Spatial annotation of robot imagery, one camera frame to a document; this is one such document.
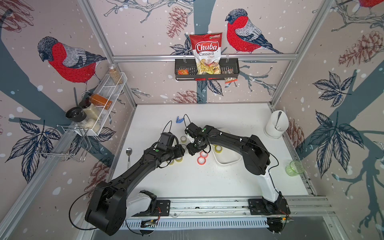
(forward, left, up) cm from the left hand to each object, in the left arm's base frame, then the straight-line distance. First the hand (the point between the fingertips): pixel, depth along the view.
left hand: (184, 148), depth 85 cm
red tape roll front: (-4, -10, -10) cm, 14 cm away
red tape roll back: (+1, -11, -10) cm, 15 cm away
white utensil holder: (+19, -61, -1) cm, 64 cm away
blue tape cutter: (+28, +7, -10) cm, 30 cm away
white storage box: (-1, -25, -8) cm, 27 cm away
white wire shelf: (+3, +39, +26) cm, 46 cm away
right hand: (+2, -4, -6) cm, 7 cm away
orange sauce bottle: (+12, +41, +27) cm, 50 cm away
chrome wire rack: (-10, +45, +25) cm, 53 cm away
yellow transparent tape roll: (+11, +2, -8) cm, 14 cm away
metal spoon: (+2, +36, -8) cm, 37 cm away
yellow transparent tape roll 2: (-3, +4, -9) cm, 10 cm away
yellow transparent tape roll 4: (+3, -21, -8) cm, 22 cm away
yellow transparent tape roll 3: (-11, +6, +6) cm, 14 cm away
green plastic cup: (-8, -65, -10) cm, 67 cm away
